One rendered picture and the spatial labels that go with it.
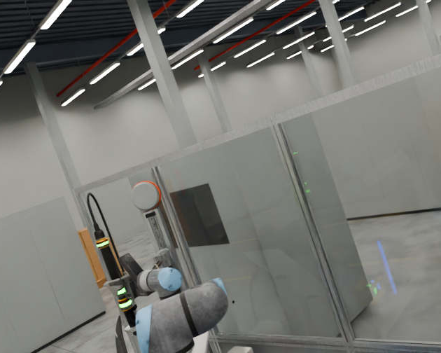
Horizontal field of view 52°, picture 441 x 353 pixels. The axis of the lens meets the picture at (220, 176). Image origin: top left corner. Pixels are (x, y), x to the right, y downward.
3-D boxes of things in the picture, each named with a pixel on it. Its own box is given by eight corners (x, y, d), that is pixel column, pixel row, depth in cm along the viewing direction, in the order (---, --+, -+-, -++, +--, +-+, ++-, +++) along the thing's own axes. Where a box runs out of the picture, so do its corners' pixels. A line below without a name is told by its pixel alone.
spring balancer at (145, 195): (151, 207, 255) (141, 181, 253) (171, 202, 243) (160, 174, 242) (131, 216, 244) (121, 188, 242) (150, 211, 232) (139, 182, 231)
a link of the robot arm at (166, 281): (171, 297, 148) (162, 272, 148) (150, 298, 156) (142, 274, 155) (187, 286, 154) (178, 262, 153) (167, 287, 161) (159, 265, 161)
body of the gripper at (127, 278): (124, 299, 167) (143, 298, 159) (116, 277, 166) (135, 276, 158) (140, 289, 172) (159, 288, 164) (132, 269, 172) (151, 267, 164)
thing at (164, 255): (162, 265, 242) (157, 251, 241) (174, 261, 241) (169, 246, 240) (157, 271, 232) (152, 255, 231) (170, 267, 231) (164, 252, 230)
